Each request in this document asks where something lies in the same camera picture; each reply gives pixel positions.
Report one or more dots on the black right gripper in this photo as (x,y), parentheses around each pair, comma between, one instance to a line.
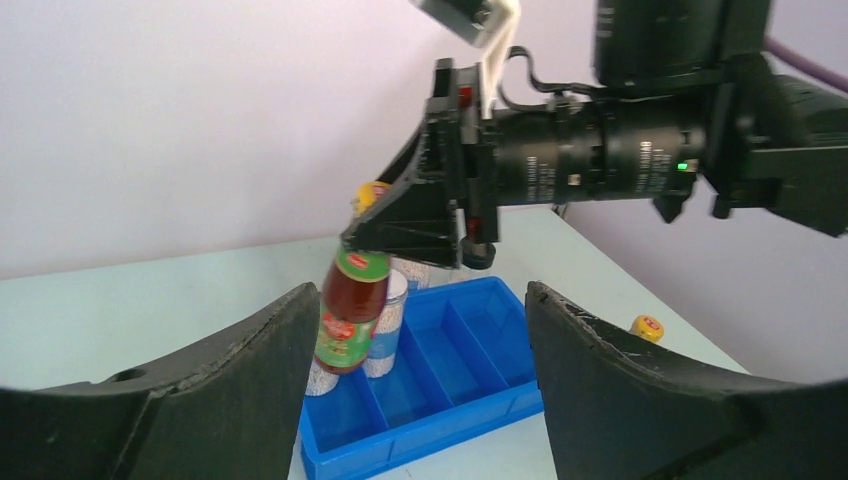
(562,151)

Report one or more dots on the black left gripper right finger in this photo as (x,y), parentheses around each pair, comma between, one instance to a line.
(617,406)

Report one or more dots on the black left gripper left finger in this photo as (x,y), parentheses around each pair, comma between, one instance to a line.
(224,407)

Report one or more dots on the red sauce bottle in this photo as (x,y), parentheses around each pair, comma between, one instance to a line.
(648,328)
(353,296)

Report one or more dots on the blue divided plastic bin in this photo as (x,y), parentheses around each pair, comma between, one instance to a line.
(464,367)

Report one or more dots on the silver-lid blue-label jar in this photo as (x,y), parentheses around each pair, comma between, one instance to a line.
(382,353)
(417,275)

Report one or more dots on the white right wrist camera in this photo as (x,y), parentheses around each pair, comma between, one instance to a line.
(488,25)

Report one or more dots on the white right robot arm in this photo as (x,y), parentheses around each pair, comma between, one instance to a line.
(682,90)

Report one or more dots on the black-lid jar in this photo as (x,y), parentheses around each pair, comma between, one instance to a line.
(320,381)
(476,260)

